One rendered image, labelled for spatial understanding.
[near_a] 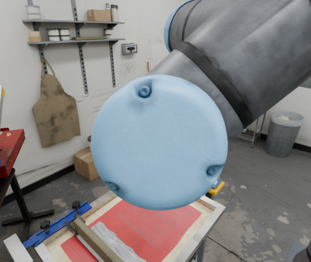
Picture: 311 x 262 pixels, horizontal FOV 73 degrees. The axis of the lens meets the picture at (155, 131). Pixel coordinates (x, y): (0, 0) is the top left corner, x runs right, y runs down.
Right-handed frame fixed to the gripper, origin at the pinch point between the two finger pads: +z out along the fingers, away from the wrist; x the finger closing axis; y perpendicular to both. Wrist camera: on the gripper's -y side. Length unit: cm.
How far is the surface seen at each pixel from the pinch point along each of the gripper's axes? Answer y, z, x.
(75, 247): -47, 39, 62
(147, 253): -60, 37, 31
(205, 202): -62, 65, -2
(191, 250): -64, 36, 12
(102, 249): -46, 29, 44
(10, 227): -70, 146, 197
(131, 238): -55, 44, 38
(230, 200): -146, 192, -30
